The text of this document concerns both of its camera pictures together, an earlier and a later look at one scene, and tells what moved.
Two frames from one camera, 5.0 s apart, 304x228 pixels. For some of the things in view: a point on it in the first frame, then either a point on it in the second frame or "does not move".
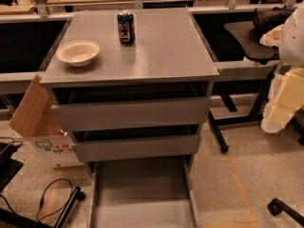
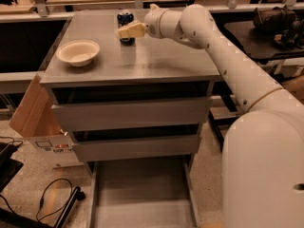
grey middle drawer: x=158 y=146 does not move
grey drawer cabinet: x=130 y=85 does not move
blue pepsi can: x=125 y=28 does not move
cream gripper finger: x=286 y=99 to x=135 y=29
